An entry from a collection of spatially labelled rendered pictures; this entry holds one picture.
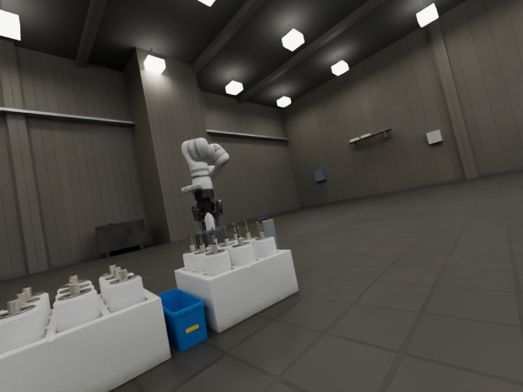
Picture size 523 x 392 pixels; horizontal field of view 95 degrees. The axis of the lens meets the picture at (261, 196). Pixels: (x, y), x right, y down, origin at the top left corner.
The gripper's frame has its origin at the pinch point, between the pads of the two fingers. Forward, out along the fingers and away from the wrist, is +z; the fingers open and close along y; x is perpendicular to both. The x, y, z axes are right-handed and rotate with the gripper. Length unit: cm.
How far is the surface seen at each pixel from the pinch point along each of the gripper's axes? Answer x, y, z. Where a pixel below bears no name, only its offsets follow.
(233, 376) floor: 26.2, -21.3, 35.3
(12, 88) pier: -159, 634, -386
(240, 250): -6.6, -7.2, 11.8
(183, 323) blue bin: 19.2, 1.2, 27.3
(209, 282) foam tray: 10.0, -3.9, 18.2
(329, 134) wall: -1049, 122, -274
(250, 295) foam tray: -3.4, -10.1, 28.2
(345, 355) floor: 14, -46, 35
